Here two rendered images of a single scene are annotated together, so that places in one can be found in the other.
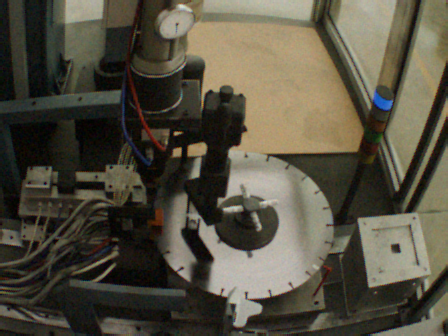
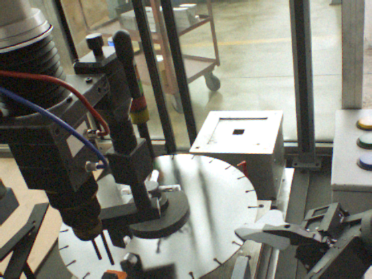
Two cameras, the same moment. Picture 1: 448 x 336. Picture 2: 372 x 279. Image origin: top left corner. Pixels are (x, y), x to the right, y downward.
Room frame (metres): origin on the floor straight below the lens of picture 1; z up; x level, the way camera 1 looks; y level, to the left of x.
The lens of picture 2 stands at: (0.22, 0.36, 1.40)
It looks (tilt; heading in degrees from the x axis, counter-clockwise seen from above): 31 degrees down; 305
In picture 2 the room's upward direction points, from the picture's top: 12 degrees counter-clockwise
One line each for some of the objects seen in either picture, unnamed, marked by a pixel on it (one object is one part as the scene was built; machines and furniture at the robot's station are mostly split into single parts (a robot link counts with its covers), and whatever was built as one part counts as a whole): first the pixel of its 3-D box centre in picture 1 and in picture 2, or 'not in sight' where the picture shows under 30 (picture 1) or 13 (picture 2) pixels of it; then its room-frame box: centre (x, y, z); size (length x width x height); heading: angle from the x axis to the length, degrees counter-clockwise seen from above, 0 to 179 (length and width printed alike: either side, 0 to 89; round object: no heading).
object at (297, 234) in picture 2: (228, 325); (293, 240); (0.38, -0.05, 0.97); 0.09 x 0.02 x 0.05; 179
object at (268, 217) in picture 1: (247, 218); (155, 205); (0.61, -0.05, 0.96); 0.11 x 0.11 x 0.03
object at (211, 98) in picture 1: (218, 142); (116, 113); (0.57, 0.01, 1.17); 0.06 x 0.05 x 0.20; 93
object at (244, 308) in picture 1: (244, 307); (268, 224); (0.42, -0.07, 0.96); 0.09 x 0.06 x 0.03; 179
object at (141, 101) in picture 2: (370, 141); (135, 100); (0.81, -0.29, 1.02); 0.05 x 0.04 x 0.03; 12
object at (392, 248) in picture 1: (384, 266); (242, 158); (0.62, -0.39, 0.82); 0.18 x 0.18 x 0.15; 12
